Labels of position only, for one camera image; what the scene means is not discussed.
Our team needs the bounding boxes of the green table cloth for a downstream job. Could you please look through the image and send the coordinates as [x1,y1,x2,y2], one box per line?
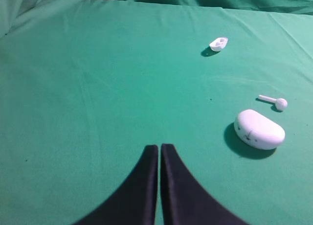
[0,0,313,225]

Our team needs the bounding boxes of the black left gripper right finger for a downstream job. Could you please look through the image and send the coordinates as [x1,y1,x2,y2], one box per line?
[160,144,247,225]

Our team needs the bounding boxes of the white bluetooth earbud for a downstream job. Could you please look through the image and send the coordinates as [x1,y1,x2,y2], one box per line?
[258,95,288,111]

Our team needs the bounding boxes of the white earbud charging case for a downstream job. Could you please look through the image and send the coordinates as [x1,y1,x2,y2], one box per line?
[234,109,286,150]

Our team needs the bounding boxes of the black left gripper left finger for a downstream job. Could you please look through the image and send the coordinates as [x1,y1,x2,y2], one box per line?
[75,145,158,225]

